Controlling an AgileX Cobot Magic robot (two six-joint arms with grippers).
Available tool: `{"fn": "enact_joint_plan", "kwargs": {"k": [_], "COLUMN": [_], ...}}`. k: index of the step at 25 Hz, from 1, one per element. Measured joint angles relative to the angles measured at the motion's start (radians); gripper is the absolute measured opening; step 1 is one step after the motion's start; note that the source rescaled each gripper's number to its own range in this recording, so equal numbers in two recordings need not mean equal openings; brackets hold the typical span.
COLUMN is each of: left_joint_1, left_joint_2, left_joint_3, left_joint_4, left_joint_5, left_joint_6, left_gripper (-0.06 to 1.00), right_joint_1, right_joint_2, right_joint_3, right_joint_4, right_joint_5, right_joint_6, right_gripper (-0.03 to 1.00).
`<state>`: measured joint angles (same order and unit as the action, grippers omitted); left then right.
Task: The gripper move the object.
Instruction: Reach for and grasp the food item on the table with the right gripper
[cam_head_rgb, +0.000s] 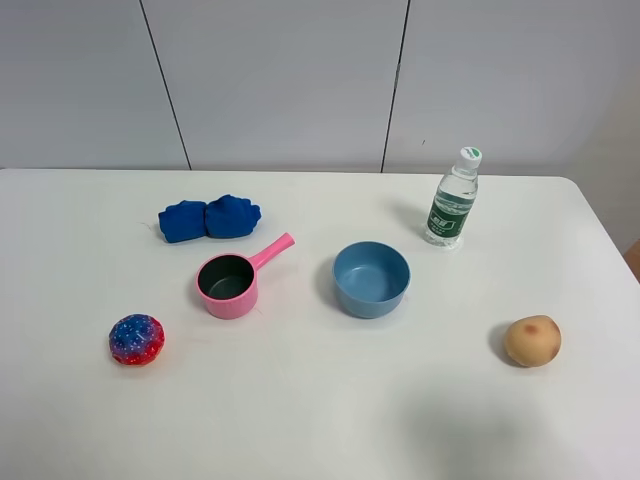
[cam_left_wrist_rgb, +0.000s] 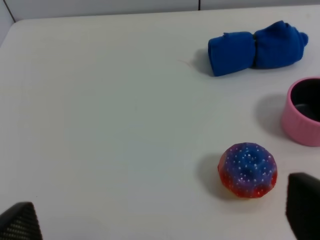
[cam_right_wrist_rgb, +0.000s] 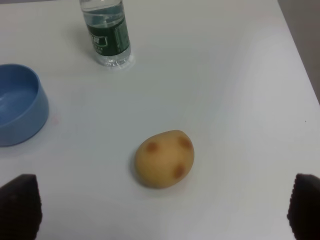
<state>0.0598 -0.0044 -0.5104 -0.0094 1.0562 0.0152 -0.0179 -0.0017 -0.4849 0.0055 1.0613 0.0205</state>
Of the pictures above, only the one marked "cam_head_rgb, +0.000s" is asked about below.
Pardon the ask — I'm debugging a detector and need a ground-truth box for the tan potato toy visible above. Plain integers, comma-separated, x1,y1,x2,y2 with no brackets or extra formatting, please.
503,315,562,368

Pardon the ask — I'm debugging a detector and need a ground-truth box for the blue plastic bowl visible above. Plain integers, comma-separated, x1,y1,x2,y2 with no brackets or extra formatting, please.
332,241,411,319

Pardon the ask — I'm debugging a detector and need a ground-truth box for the blue folded cloth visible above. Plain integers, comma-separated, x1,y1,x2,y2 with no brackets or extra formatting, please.
158,194,262,243

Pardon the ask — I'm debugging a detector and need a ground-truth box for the pink toy saucepan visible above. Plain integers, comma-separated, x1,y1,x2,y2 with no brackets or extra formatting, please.
195,233,295,320

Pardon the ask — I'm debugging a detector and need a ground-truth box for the clear water bottle green label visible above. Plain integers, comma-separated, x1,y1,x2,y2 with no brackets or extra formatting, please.
425,146,483,248

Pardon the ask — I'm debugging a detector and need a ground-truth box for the red blue spotted squishy ball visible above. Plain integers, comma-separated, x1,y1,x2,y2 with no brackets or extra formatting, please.
108,314,165,366

